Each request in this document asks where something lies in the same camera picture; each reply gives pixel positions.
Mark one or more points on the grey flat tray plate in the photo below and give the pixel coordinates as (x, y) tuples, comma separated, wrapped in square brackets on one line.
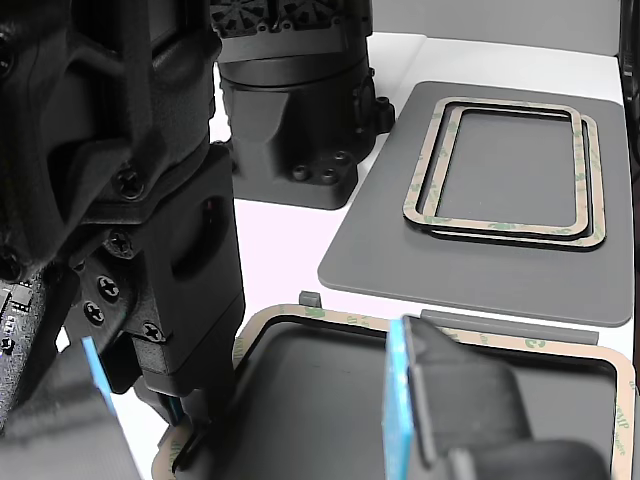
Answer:
[(370, 250)]

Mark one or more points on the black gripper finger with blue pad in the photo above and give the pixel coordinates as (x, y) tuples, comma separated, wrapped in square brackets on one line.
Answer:
[(450, 400), (75, 440)]

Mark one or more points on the dark vertical post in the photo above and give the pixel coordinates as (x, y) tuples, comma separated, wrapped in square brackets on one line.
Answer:
[(631, 75)]

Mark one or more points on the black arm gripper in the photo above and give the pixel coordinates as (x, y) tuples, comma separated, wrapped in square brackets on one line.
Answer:
[(190, 300)]

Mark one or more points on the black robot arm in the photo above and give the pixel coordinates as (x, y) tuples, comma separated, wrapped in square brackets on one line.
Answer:
[(100, 100)]

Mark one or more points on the grey holder plate with rails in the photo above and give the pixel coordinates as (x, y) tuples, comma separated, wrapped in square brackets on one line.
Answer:
[(325, 390)]

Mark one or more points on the beige rectangular adhesive frame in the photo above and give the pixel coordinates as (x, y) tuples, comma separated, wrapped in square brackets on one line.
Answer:
[(624, 410), (416, 190), (596, 200)]

